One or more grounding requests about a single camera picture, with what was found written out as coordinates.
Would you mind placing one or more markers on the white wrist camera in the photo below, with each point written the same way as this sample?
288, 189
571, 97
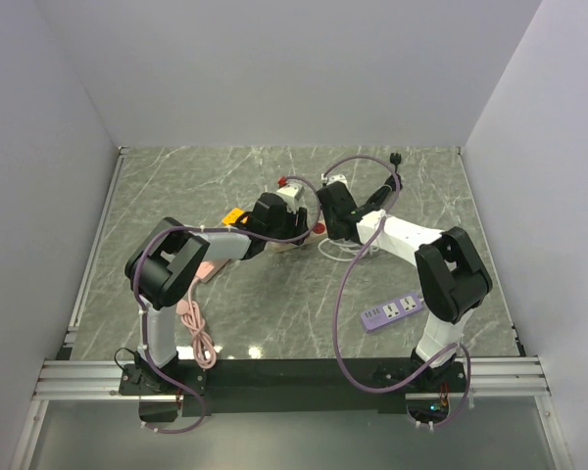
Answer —
327, 179
291, 192

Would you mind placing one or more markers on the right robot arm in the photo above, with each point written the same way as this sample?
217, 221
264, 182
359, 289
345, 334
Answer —
452, 276

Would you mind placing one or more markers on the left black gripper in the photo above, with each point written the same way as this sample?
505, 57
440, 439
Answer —
297, 229

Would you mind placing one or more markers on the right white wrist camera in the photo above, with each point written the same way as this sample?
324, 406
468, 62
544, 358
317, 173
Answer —
327, 179

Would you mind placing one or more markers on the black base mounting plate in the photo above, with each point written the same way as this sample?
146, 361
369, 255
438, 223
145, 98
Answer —
287, 385

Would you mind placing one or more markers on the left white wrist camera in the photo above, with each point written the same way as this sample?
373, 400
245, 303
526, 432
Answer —
291, 192

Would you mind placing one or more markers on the yellow cube socket adapter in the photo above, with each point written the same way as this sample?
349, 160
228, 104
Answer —
236, 218

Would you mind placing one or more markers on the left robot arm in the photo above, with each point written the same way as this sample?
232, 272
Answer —
164, 266

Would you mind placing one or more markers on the beige red power strip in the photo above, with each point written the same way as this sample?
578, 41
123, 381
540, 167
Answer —
317, 234

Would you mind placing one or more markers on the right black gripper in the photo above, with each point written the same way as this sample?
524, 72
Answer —
331, 233

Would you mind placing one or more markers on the purple power strip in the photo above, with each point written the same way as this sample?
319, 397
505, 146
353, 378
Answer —
385, 314

